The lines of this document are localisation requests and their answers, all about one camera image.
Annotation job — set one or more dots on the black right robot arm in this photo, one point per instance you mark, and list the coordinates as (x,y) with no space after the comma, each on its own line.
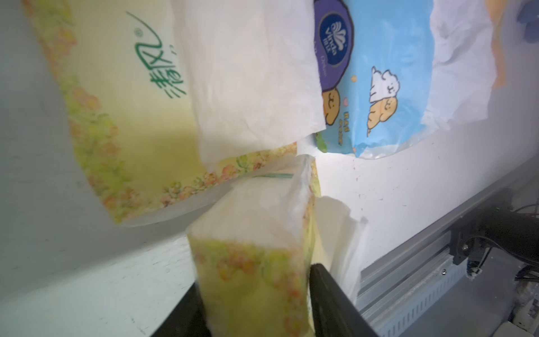
(392,294)

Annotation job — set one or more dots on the orange tissue pack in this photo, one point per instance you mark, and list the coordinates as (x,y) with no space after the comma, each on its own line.
(496,9)

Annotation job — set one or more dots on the pale yellow tissue pack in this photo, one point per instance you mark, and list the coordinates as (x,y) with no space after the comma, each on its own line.
(134,134)

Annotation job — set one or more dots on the blue tissue pack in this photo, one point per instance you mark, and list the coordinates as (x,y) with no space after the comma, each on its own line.
(393,72)

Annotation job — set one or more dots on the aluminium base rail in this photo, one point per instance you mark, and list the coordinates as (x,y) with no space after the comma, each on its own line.
(493,303)

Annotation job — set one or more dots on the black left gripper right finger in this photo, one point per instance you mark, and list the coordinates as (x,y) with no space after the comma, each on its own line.
(333,313)

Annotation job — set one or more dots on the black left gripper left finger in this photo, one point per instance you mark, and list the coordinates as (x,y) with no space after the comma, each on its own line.
(187,319)

